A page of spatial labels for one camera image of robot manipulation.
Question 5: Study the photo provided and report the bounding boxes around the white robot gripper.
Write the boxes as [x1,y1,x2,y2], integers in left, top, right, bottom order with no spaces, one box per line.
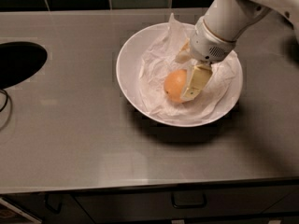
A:
[175,17,236,102]

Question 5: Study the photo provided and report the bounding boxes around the orange fruit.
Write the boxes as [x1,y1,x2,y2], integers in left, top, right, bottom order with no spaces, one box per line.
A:
[164,69,187,104]

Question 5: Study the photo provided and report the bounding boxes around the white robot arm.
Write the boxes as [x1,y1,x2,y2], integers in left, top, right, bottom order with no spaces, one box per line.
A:
[176,0,299,101]

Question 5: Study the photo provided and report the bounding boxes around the white ceramic bowl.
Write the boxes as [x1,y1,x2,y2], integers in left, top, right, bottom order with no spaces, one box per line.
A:
[116,22,242,127]

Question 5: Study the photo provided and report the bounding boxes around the crumpled white paper towel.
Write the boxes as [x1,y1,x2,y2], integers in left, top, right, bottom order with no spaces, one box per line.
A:
[139,18,242,120]

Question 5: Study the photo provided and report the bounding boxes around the dark drawer front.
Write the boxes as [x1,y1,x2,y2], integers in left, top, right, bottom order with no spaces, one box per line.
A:
[76,186,295,223]

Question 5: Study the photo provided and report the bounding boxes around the black round object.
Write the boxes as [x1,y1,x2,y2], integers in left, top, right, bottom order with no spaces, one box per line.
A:
[0,41,48,89]

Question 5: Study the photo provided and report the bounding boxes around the black drawer handle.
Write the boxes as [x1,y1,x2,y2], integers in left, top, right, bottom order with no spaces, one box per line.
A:
[171,192,207,209]

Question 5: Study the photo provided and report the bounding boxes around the black cable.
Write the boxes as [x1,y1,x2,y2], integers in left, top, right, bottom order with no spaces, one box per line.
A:
[0,89,9,113]

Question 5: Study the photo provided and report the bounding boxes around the black cabinet handle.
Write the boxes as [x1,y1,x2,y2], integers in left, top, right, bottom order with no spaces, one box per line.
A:
[44,193,63,215]

